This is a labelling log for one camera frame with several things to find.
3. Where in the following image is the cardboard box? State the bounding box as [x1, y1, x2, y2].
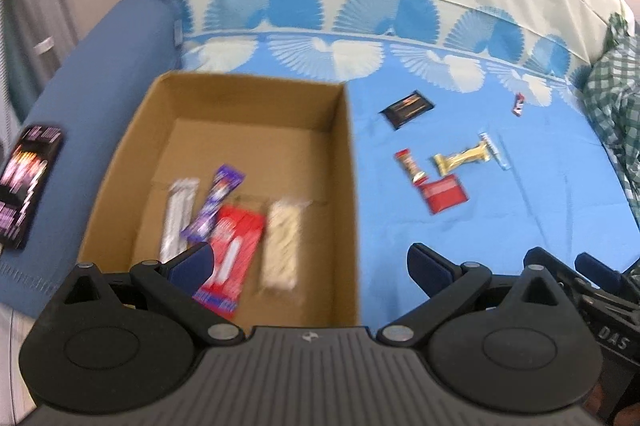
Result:
[75, 70, 362, 331]

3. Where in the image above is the beige wafer bar clear wrapper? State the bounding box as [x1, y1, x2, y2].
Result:
[259, 198, 307, 291]

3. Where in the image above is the light blue stick packet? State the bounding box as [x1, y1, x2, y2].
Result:
[479, 132, 512, 171]

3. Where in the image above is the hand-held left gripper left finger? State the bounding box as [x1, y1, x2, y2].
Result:
[50, 242, 246, 347]

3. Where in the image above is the white silver stick packet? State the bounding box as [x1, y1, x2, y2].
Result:
[159, 177, 201, 264]

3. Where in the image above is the red square snack packet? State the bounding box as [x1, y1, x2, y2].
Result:
[421, 174, 469, 215]

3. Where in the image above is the black smartphone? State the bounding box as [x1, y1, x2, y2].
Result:
[0, 123, 66, 251]

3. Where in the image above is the long red white snack packet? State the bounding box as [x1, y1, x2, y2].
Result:
[192, 205, 267, 321]

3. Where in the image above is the purple candy bar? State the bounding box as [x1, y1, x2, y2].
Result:
[180, 165, 246, 243]

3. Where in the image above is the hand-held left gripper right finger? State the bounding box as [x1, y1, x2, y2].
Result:
[376, 243, 576, 347]

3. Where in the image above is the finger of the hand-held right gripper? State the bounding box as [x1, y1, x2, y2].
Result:
[523, 247, 608, 307]
[575, 253, 626, 294]

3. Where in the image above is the red coffee stick packet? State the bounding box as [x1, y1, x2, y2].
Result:
[394, 149, 429, 185]

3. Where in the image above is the gold candy bar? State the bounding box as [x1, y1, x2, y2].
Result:
[431, 145, 493, 175]

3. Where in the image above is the blue fabric sofa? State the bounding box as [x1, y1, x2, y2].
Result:
[0, 0, 183, 322]

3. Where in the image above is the green checked cloth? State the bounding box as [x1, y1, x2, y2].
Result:
[582, 13, 640, 227]

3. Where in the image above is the black chocolate packet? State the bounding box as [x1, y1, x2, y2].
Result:
[379, 90, 435, 130]

